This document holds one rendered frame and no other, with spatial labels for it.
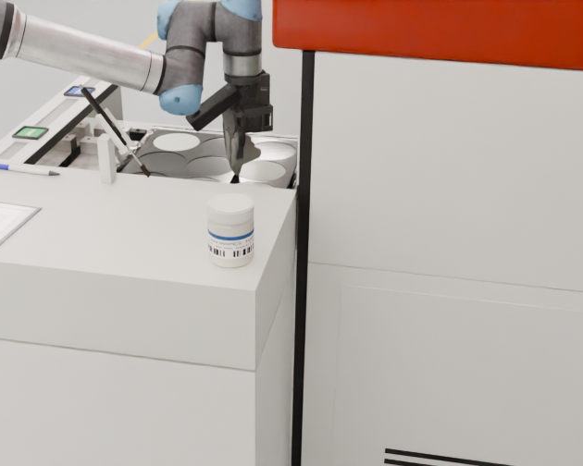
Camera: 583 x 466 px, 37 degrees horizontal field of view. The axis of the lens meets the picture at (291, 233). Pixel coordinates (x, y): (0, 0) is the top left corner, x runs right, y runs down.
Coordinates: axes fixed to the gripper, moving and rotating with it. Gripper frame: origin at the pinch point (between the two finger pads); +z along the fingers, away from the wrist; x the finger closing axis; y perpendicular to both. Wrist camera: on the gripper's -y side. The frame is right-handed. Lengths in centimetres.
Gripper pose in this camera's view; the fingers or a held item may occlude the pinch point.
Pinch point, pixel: (232, 169)
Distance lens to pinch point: 179.3
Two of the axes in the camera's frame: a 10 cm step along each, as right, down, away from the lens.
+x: -4.1, -4.4, 8.0
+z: -0.2, 8.8, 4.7
